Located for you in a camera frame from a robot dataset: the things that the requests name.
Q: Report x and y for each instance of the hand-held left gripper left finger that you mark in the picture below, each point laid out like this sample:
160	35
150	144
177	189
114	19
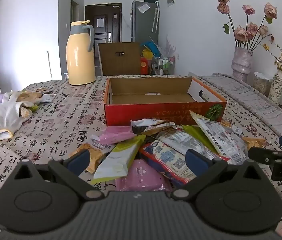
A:
78	158

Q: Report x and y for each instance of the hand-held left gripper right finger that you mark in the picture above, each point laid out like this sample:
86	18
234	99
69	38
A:
196	160

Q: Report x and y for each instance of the red blue snack packet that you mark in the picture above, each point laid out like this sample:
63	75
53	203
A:
166	158

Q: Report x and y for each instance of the white grey-print snack packet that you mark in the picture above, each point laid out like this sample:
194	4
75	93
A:
218	138

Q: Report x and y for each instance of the pile of mixed snacks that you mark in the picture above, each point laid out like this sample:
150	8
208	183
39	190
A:
121	157

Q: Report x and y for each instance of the pink snack packet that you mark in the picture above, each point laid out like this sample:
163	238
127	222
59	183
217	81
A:
141	177

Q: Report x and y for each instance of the red cardboard box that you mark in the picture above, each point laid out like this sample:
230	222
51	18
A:
156	111

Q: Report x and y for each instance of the floral ceramic vase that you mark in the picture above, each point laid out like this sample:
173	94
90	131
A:
276	87

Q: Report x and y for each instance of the green snack packet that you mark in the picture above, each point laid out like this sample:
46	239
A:
34	108

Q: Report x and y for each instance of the small white sachet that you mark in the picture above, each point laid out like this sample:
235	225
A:
47	98

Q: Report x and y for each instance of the round biscuit packet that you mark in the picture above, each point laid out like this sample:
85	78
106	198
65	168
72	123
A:
29	95
40	89

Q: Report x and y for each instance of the white cloth glove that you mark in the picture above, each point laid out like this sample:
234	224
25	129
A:
8	115

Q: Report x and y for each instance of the pink textured vase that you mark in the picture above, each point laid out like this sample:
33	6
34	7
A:
242	65

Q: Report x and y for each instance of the brown chair back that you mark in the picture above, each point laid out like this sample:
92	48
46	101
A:
110	62

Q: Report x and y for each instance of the yellow thermos jug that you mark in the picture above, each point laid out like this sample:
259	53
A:
79	55

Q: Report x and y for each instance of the red carton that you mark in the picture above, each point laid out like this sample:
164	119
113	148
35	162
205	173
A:
144	66

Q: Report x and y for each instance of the yellow bag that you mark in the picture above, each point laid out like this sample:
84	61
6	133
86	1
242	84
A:
147	54

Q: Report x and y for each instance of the pale dried flower bunch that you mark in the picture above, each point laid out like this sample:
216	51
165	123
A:
169	46

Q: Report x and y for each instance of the pink rose bouquet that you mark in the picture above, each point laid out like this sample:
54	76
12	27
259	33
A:
241	33

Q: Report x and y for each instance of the dark brown door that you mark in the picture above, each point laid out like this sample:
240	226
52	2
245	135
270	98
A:
105	32

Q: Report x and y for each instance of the white paper notice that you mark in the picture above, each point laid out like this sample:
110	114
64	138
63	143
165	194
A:
100	21

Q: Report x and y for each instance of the grey refrigerator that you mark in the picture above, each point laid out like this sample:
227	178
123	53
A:
143	27

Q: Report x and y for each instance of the white folded umbrella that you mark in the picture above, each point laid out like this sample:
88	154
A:
156	17

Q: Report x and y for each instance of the white paper sheet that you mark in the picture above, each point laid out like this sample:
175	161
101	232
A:
143	8

